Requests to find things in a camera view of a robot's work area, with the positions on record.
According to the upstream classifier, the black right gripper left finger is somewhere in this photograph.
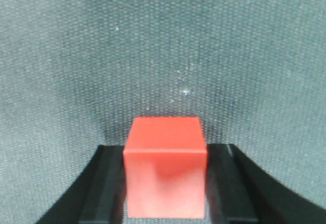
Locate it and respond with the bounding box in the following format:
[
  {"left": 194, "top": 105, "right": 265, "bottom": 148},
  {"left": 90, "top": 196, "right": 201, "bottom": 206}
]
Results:
[{"left": 37, "top": 145, "right": 126, "bottom": 223}]

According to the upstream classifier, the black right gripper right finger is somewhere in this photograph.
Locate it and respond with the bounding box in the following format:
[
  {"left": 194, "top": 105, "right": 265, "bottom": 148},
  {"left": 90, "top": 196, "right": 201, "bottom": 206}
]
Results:
[{"left": 206, "top": 144, "right": 325, "bottom": 223}]

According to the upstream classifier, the red magnetic cube block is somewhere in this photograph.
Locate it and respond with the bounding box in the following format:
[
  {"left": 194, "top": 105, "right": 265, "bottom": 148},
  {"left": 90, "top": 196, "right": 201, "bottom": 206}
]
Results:
[{"left": 123, "top": 117, "right": 208, "bottom": 219}]

